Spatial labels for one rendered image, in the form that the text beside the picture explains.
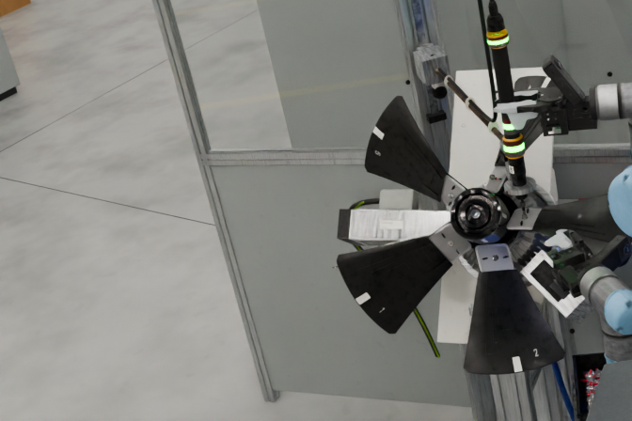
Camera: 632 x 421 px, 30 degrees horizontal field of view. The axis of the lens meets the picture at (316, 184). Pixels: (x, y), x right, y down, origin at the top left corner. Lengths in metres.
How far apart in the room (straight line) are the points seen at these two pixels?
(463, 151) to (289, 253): 1.07
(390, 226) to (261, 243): 1.10
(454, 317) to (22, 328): 2.77
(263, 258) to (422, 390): 0.69
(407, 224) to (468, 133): 0.29
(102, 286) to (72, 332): 0.36
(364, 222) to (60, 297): 2.73
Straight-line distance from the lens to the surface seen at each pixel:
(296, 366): 4.16
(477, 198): 2.64
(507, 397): 3.09
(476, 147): 2.97
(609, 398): 2.02
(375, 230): 2.89
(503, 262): 2.68
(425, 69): 3.09
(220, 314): 4.91
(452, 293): 2.92
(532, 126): 2.68
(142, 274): 5.39
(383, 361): 4.00
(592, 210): 2.64
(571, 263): 2.46
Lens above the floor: 2.47
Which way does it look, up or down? 25 degrees down
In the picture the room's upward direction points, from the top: 13 degrees counter-clockwise
